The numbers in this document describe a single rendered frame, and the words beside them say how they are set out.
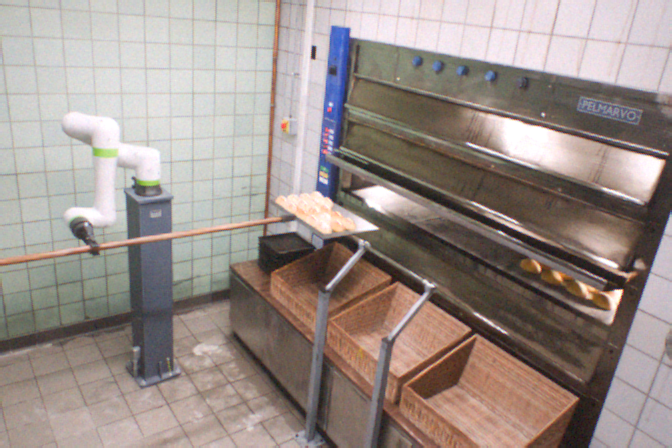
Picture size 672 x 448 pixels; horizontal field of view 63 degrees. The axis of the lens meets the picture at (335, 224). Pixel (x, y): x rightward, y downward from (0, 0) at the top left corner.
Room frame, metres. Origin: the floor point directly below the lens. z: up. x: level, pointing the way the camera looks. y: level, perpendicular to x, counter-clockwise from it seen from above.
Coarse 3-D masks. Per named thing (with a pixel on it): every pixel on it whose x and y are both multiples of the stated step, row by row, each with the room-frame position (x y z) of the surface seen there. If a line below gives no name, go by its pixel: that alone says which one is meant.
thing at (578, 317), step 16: (352, 192) 3.31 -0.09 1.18; (368, 208) 3.09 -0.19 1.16; (400, 224) 2.87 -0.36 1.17; (432, 240) 2.67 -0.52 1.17; (464, 256) 2.49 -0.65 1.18; (480, 272) 2.41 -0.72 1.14; (496, 272) 2.34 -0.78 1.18; (512, 288) 2.26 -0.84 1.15; (528, 288) 2.21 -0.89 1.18; (544, 304) 2.12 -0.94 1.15; (560, 304) 2.09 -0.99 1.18; (576, 320) 2.00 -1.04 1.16; (592, 320) 1.98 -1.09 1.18
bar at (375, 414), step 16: (352, 240) 2.60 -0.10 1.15; (384, 256) 2.41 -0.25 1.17; (432, 288) 2.14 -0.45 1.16; (320, 304) 2.39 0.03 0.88; (416, 304) 2.12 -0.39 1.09; (320, 320) 2.38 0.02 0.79; (320, 336) 2.39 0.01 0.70; (320, 352) 2.39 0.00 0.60; (384, 352) 2.01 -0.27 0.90; (320, 368) 2.40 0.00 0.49; (384, 368) 2.01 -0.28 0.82; (384, 384) 2.02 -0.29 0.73; (304, 432) 2.45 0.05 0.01; (368, 432) 2.02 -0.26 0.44
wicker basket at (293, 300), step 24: (288, 264) 3.04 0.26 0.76; (312, 264) 3.15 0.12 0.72; (336, 264) 3.17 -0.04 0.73; (360, 264) 3.03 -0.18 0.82; (288, 288) 2.81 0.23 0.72; (312, 288) 3.08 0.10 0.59; (336, 288) 3.09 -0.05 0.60; (384, 288) 2.81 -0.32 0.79; (312, 312) 2.62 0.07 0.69; (336, 312) 2.60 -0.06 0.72
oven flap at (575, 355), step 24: (360, 216) 3.18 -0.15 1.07; (384, 240) 2.96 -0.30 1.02; (408, 240) 2.84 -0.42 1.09; (408, 264) 2.76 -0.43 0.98; (432, 264) 2.66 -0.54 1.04; (456, 288) 2.49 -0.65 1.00; (480, 288) 2.41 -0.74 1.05; (480, 312) 2.34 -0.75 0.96; (504, 312) 2.27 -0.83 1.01; (528, 312) 2.20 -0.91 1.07; (528, 336) 2.14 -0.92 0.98; (552, 336) 2.07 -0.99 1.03; (576, 336) 2.01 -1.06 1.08; (552, 360) 2.01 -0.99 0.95; (576, 360) 1.96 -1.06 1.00
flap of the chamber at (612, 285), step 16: (352, 160) 3.32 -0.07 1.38; (368, 176) 2.90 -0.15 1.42; (384, 176) 3.01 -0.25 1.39; (400, 192) 2.69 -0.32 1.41; (416, 192) 2.76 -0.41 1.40; (432, 208) 2.51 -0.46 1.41; (464, 224) 2.34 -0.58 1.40; (496, 240) 2.20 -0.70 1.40; (528, 240) 2.27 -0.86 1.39; (560, 256) 2.11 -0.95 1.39; (592, 272) 1.97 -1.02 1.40; (608, 288) 1.83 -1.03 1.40
